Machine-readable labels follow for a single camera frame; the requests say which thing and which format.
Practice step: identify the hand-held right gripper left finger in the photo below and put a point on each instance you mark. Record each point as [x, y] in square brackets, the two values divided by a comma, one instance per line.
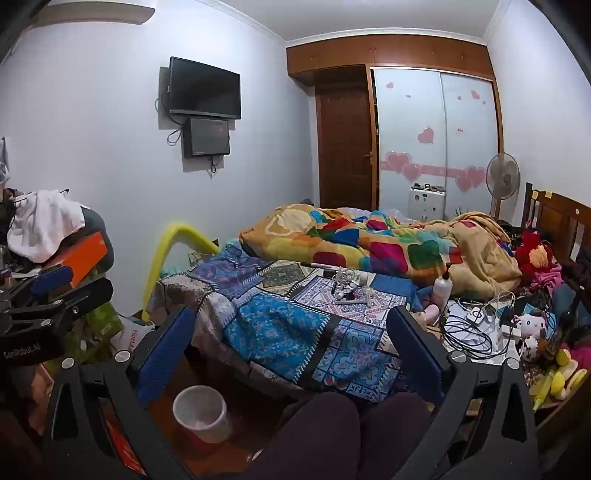
[161, 344]

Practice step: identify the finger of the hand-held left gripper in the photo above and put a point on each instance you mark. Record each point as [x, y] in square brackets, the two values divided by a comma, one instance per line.
[51, 278]
[87, 291]

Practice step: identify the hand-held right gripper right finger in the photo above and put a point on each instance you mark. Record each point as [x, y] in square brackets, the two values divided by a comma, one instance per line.
[412, 344]

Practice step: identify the white wastebasket with red base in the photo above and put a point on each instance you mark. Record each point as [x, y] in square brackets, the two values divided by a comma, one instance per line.
[203, 410]

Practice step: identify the white plastic bag red print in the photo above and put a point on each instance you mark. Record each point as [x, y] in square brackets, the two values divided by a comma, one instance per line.
[134, 334]

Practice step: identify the green patterned bag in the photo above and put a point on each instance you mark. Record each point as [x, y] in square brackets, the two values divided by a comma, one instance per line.
[104, 323]

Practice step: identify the orange box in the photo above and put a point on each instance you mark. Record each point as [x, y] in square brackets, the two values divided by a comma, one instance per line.
[83, 256]

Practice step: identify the pink bottle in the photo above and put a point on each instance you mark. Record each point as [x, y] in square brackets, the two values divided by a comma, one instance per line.
[434, 314]

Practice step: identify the pile of dark clothes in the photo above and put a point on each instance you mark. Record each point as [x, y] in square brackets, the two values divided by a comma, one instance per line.
[9, 249]

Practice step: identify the white cloth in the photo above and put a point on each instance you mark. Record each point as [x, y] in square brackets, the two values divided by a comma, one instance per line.
[41, 221]

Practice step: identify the white pump bottle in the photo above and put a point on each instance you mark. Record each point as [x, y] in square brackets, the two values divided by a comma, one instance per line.
[443, 288]

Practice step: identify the small white bottle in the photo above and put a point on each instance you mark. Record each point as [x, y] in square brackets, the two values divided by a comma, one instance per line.
[369, 296]

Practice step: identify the dark grey cloth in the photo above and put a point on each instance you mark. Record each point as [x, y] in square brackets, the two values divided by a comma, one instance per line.
[99, 221]

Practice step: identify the small black device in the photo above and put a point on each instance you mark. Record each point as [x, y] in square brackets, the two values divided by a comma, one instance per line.
[352, 297]

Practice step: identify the teal cloth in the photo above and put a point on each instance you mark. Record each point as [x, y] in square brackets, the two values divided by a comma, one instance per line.
[178, 268]

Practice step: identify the person's right leg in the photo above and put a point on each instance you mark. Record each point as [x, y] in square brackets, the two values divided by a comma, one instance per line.
[392, 429]

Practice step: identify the person's leg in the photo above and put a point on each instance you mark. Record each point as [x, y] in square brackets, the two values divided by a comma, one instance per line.
[314, 438]
[392, 429]

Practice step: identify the clear glass ornament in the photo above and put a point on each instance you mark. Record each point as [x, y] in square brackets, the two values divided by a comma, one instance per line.
[344, 278]

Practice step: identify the white charger adapter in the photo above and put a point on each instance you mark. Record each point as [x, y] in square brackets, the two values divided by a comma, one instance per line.
[508, 331]

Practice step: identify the colourful patterned blanket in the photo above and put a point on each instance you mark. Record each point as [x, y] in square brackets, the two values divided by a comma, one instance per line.
[369, 244]

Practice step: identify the yellow foam tube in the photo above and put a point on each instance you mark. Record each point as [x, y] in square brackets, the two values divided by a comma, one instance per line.
[184, 233]

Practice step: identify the blue patchwork quilt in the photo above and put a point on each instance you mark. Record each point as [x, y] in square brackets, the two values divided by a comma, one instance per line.
[277, 332]

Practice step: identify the black and white plush toy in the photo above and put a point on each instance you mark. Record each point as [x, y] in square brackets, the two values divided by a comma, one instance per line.
[531, 347]

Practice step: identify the white cat plush toy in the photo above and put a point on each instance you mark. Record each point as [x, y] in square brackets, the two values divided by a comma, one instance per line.
[531, 323]

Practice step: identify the black pen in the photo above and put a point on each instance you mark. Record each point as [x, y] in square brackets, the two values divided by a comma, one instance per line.
[318, 264]

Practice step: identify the silver plastic bag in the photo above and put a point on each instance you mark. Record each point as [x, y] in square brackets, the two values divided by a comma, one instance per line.
[2, 161]

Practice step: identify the person's left leg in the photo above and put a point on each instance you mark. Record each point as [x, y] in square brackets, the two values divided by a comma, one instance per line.
[314, 438]

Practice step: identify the small white cabinet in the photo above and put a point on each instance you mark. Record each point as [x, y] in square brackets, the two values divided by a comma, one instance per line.
[427, 203]

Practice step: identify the red and yellow plush toy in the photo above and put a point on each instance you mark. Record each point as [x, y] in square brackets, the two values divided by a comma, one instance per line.
[533, 251]

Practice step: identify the pink cloth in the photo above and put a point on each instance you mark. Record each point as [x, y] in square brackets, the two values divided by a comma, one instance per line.
[549, 277]

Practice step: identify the dark blue cloth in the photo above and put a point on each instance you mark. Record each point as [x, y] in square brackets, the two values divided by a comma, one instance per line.
[568, 302]

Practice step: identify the wooden headboard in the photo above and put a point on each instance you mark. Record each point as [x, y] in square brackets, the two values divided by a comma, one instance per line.
[554, 217]

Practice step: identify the white standing fan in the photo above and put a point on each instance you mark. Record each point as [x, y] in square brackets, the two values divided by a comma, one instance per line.
[503, 175]

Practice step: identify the brown wooden door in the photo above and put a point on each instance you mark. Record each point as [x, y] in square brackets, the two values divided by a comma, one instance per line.
[344, 147]

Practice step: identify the wardrobe with frosted sliding doors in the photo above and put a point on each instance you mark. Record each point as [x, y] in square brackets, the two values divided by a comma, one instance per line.
[415, 106]

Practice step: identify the wooden overhead cabinet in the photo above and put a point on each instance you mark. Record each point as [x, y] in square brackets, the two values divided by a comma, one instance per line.
[392, 48]

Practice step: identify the wall-mounted black television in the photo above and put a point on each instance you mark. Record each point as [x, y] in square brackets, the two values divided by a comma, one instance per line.
[205, 87]

